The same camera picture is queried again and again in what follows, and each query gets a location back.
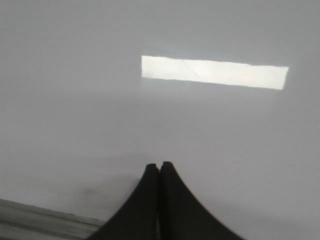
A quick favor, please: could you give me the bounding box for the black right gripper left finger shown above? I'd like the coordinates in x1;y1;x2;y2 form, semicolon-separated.
87;163;160;240

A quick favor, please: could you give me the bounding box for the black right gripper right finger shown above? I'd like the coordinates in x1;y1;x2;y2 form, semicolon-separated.
158;161;242;240

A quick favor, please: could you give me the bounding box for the white whiteboard with aluminium frame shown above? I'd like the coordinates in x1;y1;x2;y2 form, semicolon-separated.
0;0;320;240

